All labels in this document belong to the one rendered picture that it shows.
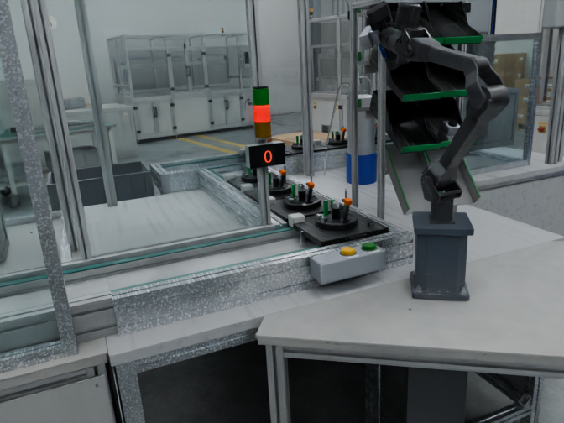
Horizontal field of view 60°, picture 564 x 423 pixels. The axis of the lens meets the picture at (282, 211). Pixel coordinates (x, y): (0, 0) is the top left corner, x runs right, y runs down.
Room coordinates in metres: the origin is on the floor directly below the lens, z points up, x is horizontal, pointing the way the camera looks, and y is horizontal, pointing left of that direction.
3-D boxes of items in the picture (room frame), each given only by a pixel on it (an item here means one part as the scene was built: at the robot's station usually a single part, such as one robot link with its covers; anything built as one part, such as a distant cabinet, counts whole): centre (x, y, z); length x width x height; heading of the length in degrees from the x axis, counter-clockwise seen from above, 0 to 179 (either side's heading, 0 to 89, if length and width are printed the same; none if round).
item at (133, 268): (1.43, 0.11, 0.91); 0.84 x 0.28 x 0.10; 113
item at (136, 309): (1.27, 0.02, 0.91); 0.89 x 0.06 x 0.11; 113
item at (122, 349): (1.93, 0.00, 0.84); 1.50 x 1.41 x 0.03; 113
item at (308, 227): (1.52, -0.18, 0.96); 0.24 x 0.24 x 0.02; 23
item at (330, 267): (1.29, -0.18, 0.93); 0.21 x 0.07 x 0.06; 113
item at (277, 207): (1.76, -0.08, 1.01); 0.24 x 0.24 x 0.13; 23
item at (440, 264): (1.24, -0.42, 0.96); 0.15 x 0.15 x 0.20; 77
